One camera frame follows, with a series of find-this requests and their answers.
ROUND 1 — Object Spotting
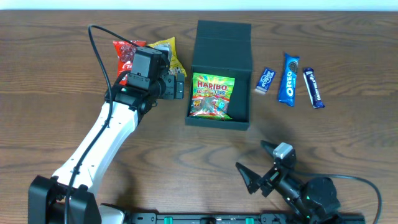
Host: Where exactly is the blue Oreo cookie pack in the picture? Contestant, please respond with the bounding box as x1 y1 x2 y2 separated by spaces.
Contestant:
278 53 300 107

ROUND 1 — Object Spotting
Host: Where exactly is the Haribo gummy worms bag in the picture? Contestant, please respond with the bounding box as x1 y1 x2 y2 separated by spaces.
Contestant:
188 72 235 120

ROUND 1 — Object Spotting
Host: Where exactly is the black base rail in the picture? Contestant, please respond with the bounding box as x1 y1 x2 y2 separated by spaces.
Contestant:
99 212 366 224

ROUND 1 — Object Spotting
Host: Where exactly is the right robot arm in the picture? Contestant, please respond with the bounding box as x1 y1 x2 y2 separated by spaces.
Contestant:
236 141 345 223

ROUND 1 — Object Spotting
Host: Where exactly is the blue Eclipse mints box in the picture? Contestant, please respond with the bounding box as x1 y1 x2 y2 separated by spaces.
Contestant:
254 67 276 95

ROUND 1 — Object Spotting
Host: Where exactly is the dark green box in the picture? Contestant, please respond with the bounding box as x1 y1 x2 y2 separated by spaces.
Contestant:
185 20 253 131

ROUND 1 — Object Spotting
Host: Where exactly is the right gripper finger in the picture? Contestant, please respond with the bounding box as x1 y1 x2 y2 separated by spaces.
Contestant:
261 140 277 156
235 162 261 194

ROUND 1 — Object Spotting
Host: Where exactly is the red Hacks candy bag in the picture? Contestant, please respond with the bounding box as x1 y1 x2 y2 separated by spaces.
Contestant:
113 40 136 75

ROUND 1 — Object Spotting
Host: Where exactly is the purple Dairy Milk bar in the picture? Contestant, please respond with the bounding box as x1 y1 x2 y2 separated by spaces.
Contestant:
303 68 325 109

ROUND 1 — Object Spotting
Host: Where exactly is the yellow Hacks candy bag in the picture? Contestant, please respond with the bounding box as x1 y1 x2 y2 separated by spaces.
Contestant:
148 37 187 77

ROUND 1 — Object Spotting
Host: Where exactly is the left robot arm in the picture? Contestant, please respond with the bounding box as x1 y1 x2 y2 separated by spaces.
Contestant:
28 47 184 223

